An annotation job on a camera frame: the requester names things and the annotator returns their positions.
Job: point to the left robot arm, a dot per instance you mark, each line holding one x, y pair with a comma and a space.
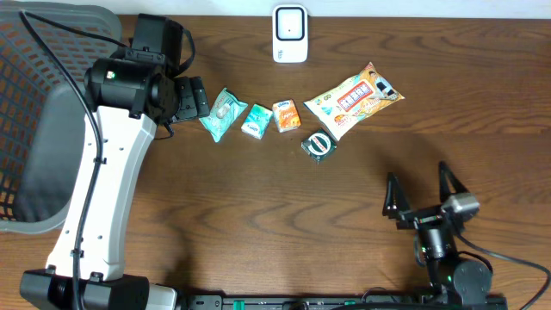
126, 97

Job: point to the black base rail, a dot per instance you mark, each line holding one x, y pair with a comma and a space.
372, 301

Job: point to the orange tissue pack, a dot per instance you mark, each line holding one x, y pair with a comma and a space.
286, 116

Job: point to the white barcode scanner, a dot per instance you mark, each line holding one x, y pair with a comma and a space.
289, 33

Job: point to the mint Zappy wipes packet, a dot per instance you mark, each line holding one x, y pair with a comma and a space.
225, 111

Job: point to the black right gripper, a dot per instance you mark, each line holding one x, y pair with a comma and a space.
423, 218

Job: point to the Zam-Buk ointment tin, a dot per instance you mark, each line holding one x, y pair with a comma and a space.
319, 145

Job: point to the teal tissue pack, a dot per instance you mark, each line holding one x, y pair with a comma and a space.
257, 121

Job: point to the large yellow wipes packet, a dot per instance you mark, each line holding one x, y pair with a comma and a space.
354, 100

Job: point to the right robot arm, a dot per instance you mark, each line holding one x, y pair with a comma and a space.
455, 277

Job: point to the grey plastic mesh basket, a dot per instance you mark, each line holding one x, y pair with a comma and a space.
42, 121

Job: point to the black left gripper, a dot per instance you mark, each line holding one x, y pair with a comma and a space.
195, 104

